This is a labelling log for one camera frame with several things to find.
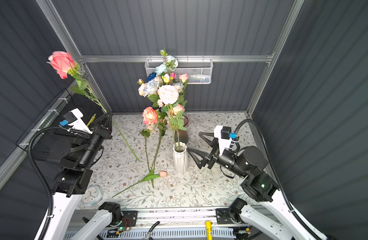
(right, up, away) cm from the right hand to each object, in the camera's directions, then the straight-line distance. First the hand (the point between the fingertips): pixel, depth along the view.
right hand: (195, 144), depth 51 cm
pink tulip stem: (-17, -22, +36) cm, 46 cm away
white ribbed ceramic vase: (-6, -10, +23) cm, 26 cm away
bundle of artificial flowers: (-23, -2, +53) cm, 58 cm away
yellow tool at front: (+8, -43, +18) cm, 47 cm away
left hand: (-31, +11, +3) cm, 33 cm away
